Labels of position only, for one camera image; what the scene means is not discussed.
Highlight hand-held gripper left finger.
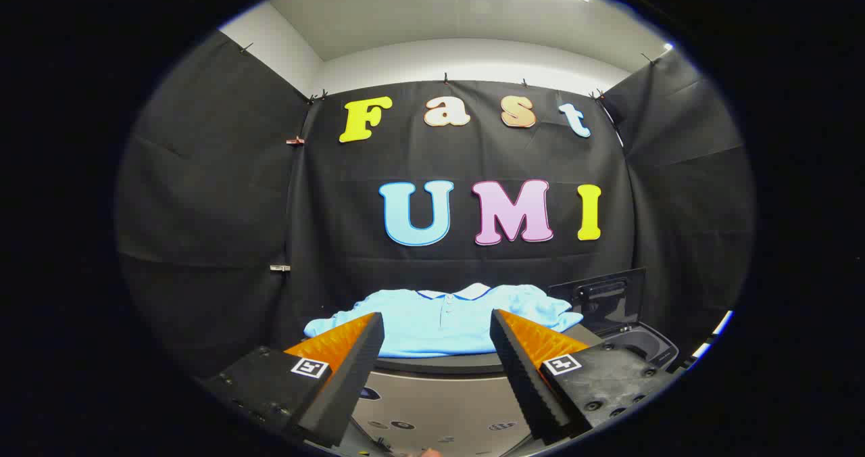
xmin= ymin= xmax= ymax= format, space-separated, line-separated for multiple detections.
xmin=201 ymin=312 xmax=385 ymax=448

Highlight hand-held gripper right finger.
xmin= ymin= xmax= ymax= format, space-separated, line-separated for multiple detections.
xmin=489 ymin=309 xmax=677 ymax=446

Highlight light blue polo shirt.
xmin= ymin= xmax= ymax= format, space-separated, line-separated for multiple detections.
xmin=303 ymin=283 xmax=584 ymax=358

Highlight dark glass washing machine lid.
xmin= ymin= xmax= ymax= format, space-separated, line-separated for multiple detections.
xmin=547 ymin=268 xmax=647 ymax=336

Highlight grey cabinet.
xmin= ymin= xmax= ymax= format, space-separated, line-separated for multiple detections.
xmin=348 ymin=323 xmax=603 ymax=457

